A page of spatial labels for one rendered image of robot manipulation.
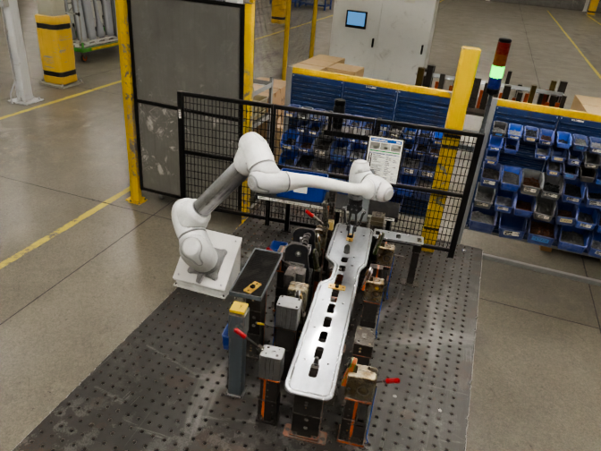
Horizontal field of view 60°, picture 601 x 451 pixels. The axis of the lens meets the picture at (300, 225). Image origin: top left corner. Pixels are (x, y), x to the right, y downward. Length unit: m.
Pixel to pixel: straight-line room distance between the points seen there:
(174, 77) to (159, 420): 3.25
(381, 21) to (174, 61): 4.88
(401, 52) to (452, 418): 7.23
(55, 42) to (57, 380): 6.95
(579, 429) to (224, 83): 3.59
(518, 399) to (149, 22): 4.03
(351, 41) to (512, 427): 6.95
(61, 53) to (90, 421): 7.95
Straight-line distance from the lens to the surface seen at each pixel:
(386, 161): 3.30
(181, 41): 4.75
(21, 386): 3.65
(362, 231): 3.06
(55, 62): 9.79
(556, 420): 3.76
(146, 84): 5.06
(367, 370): 2.04
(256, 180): 2.36
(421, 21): 8.93
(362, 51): 9.15
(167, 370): 2.52
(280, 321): 2.25
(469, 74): 3.20
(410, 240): 3.05
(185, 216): 2.78
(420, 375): 2.62
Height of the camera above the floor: 2.44
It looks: 28 degrees down
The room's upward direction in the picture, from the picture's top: 5 degrees clockwise
